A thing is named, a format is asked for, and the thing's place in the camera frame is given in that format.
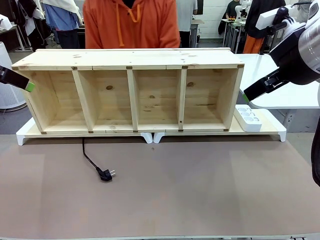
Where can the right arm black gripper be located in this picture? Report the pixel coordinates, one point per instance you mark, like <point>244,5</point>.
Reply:
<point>290,65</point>

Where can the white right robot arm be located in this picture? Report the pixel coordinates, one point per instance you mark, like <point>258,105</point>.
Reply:
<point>312,42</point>

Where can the white side table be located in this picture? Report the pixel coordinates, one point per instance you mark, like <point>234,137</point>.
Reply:
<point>280,90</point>

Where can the white multi-socket power strip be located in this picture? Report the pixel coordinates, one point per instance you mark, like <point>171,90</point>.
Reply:
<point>248,118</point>

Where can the white desk riser wood top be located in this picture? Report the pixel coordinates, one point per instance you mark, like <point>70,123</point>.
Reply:
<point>75,135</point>
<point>250,133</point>

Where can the hanging dark jacket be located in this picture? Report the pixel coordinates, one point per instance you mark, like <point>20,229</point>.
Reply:
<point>35,30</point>

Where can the background person orange trousers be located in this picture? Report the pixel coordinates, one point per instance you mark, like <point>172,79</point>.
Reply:
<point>255,27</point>

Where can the hanging blue shirt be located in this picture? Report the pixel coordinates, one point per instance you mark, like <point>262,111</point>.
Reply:
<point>62,17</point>

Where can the background person dark green shirt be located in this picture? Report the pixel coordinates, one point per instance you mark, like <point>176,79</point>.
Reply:
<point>232,10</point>

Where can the background person grey shirt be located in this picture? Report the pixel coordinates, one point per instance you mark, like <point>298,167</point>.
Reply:
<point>186,15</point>

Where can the pine wood compartment shelf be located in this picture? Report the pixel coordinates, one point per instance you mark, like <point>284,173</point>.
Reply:
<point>155,58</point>

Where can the person torso orange hoodie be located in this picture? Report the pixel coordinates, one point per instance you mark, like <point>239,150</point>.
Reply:
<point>130,27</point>

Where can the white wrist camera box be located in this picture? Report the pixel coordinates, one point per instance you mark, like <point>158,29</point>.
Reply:
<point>268,17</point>

